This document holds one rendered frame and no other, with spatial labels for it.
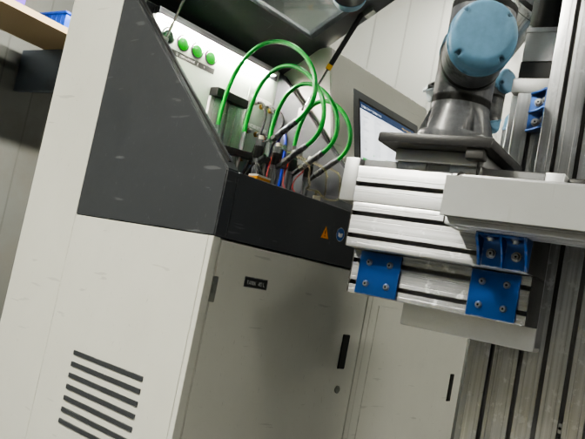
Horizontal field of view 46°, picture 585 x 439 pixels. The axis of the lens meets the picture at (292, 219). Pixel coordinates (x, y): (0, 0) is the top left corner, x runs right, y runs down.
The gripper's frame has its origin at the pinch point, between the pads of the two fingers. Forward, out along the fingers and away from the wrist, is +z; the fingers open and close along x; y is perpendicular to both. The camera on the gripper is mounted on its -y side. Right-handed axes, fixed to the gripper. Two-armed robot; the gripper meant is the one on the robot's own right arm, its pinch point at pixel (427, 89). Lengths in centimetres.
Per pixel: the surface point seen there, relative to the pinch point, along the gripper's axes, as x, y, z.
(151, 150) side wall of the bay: -98, 34, -5
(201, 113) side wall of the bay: -91, 25, -19
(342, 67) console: -20.3, -7.2, 22.8
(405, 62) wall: 85, -45, 114
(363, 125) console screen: -9.7, 12.2, 22.0
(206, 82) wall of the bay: -70, 6, 28
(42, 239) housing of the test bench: -115, 61, 35
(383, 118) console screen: 4.0, 7.0, 27.9
